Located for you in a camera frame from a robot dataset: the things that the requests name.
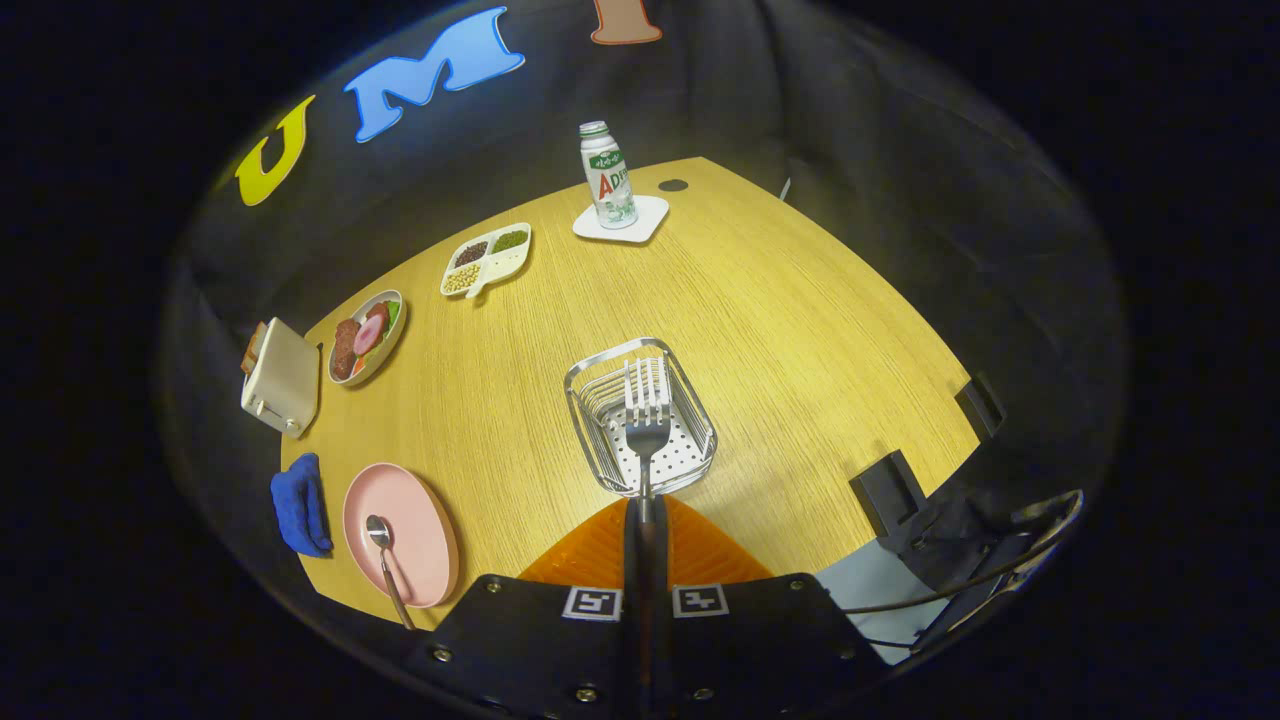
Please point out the black backdrop cloth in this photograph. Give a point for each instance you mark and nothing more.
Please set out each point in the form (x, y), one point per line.
(900, 200)

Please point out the blue cloth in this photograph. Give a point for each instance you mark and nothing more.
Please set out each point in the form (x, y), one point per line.
(298, 505)

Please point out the toast slice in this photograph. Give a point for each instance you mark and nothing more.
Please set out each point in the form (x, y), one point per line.
(252, 348)

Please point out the white green drink bottle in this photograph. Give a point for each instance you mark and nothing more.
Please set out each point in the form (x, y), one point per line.
(607, 175)

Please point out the cream toaster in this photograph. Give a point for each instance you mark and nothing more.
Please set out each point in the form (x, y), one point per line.
(285, 380)

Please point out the black table clamp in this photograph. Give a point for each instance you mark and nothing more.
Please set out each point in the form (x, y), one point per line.
(888, 492)
(980, 407)

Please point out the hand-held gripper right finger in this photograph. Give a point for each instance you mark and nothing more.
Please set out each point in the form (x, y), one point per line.
(770, 640)

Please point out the white square coaster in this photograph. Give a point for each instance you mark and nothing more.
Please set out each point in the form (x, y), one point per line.
(652, 215)

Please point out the dark metal frame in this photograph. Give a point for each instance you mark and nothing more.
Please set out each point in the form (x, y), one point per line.
(960, 540)

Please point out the metal fork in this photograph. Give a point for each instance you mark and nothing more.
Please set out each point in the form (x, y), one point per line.
(647, 430)

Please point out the metal spoon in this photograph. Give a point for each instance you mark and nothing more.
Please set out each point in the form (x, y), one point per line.
(379, 530)

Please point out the white divided dish of beans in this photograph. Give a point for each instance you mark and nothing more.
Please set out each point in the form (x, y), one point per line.
(487, 260)

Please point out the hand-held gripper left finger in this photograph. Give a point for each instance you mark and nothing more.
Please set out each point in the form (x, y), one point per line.
(530, 640)

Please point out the plate of meat and vegetables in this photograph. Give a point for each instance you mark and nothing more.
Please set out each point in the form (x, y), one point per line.
(365, 335)

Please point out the pink plate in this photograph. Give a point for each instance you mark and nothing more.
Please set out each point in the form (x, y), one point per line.
(415, 530)

